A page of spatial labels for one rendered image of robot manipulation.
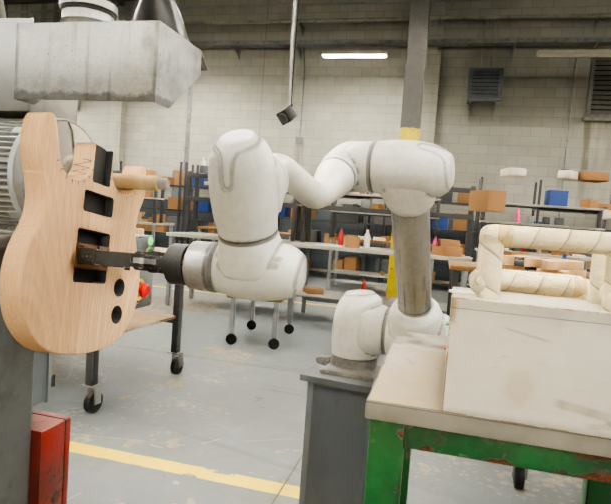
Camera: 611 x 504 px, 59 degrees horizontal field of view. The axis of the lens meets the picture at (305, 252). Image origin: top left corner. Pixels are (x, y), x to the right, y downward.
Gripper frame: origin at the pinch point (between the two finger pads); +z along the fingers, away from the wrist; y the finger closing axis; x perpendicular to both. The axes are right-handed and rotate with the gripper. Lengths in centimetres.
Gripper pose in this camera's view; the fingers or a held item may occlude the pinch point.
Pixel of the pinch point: (93, 257)
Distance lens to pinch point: 110.4
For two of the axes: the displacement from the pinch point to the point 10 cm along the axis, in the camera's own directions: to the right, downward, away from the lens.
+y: 2.5, 0.7, 9.7
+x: 0.9, -9.9, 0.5
